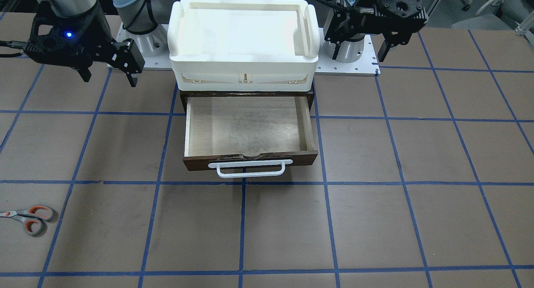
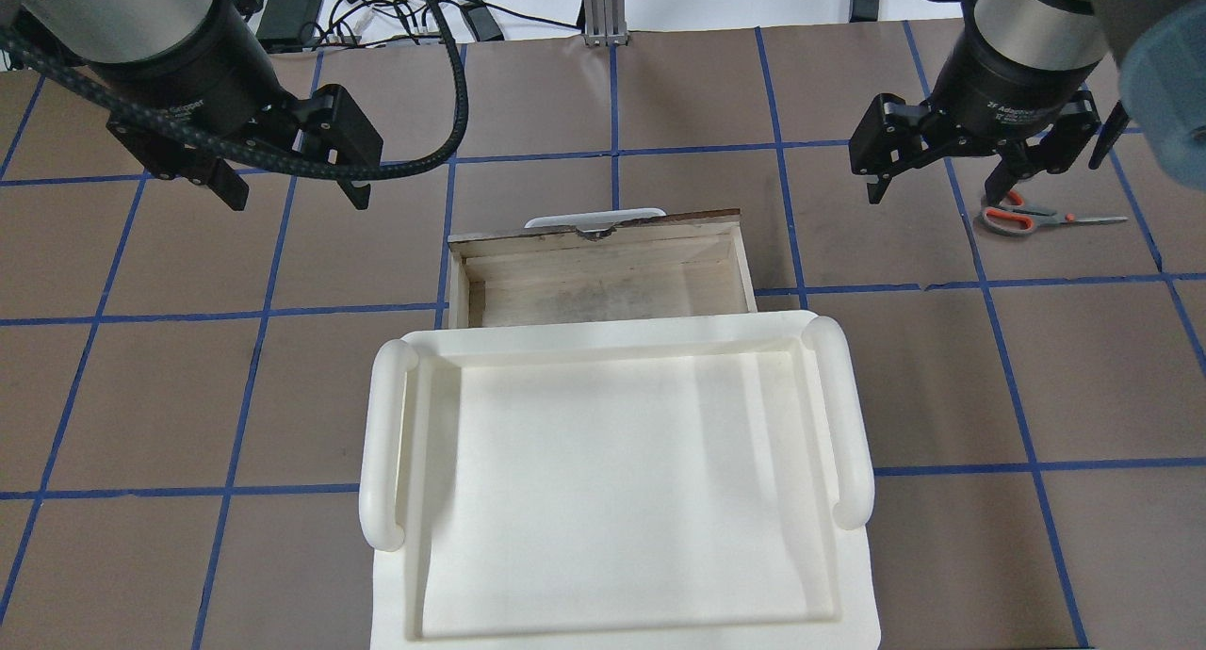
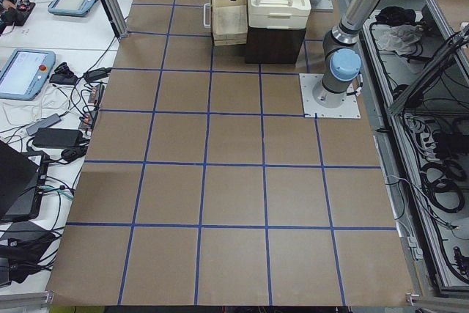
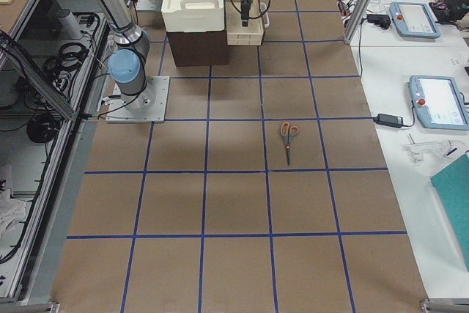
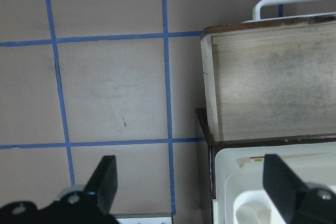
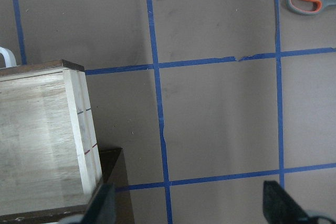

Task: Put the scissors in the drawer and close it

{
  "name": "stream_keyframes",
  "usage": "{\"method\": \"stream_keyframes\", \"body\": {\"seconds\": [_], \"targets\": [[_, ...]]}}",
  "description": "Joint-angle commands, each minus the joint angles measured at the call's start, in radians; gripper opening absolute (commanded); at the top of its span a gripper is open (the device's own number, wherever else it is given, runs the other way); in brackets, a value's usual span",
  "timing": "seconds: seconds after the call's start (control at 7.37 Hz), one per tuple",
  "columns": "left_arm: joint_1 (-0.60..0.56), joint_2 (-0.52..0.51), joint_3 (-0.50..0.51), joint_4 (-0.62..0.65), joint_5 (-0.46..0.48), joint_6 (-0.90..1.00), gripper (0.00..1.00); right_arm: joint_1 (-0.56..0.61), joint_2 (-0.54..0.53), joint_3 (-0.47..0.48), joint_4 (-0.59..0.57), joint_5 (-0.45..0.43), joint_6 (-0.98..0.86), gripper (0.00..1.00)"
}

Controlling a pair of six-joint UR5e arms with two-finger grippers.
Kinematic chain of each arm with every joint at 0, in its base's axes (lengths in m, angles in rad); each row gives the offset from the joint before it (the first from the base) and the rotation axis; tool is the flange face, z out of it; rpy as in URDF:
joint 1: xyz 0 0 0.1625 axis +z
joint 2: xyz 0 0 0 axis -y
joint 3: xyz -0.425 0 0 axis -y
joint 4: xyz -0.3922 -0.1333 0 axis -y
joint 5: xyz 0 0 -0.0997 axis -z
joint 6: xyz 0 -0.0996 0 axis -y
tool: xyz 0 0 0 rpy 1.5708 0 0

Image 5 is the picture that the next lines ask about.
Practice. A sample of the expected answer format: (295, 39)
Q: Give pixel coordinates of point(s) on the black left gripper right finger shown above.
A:
(295, 200)

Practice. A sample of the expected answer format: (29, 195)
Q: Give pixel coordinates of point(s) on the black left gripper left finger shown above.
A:
(91, 204)

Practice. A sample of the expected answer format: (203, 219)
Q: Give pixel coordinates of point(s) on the wooden drawer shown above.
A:
(272, 78)

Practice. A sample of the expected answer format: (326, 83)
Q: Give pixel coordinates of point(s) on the white plastic tray box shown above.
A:
(240, 196)

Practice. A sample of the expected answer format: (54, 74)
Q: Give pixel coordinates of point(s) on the white drawer handle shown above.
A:
(257, 10)

